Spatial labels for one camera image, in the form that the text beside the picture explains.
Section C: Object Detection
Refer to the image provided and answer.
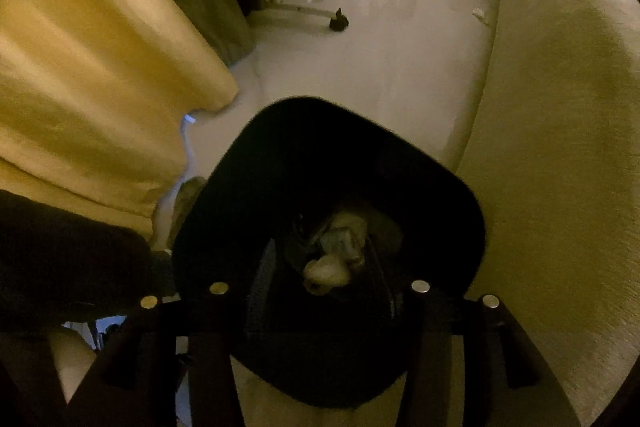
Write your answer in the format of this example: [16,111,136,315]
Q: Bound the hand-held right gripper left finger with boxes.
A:
[65,281,246,427]

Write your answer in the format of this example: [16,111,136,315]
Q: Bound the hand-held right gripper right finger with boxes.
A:
[397,279,581,427]

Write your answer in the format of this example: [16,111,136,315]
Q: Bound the white tissue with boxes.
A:
[302,254,352,295]

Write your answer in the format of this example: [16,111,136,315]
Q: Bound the white socks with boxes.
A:
[320,211,370,258]

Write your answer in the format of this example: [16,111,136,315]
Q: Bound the black felt bin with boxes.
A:
[171,96,487,409]

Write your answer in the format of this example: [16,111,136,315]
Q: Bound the dark fuzzy cloth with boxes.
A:
[0,189,177,427]

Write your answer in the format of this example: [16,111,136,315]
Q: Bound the cream sofa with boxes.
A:
[452,0,640,427]

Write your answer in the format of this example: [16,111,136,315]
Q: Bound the yellow blanket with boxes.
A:
[0,0,240,239]

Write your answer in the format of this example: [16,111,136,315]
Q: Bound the white rack base with caster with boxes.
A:
[250,0,350,32]

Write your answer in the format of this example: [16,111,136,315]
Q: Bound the white cable with blue light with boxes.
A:
[180,112,198,172]

